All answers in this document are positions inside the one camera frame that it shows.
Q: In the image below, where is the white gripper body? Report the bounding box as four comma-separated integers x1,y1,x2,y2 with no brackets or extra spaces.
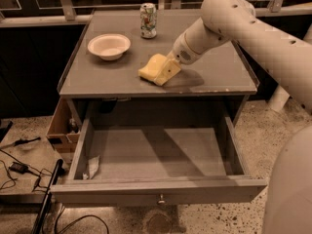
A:
167,32,202,64

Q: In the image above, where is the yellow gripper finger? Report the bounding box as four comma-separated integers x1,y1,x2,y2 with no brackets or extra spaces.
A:
153,58,181,86

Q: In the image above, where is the yellow sponge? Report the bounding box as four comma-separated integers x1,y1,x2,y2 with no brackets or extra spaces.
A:
138,54,167,82

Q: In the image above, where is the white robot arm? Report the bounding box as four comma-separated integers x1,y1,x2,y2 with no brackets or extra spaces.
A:
154,0,312,234

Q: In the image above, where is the grey cabinet with counter top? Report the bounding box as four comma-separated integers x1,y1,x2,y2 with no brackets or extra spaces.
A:
57,9,260,129

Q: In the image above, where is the grey open top drawer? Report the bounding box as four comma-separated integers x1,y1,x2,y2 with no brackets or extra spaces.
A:
52,108,266,207

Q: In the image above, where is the metal drawer knob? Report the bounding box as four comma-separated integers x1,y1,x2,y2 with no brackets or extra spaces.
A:
157,195,167,207

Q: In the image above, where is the printed drink can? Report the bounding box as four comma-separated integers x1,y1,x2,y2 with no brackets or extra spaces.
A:
139,3,157,39

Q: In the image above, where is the white bowl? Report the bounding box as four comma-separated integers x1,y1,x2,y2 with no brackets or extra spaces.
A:
88,34,131,61

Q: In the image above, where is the crumpled white paper scrap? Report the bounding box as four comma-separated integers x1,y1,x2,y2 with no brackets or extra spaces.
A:
83,156,99,179

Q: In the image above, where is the brown cardboard box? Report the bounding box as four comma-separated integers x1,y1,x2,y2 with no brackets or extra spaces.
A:
46,98,80,164

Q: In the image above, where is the black pole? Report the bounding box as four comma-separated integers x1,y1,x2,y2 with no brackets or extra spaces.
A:
31,159,63,234

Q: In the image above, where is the black tool on floor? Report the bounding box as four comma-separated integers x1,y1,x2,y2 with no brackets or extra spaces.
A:
0,137,41,149

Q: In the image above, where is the black power adapter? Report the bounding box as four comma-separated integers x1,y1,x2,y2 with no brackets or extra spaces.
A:
9,162,28,175

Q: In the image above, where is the black cable on floor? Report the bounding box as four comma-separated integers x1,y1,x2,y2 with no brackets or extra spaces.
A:
0,148,55,193

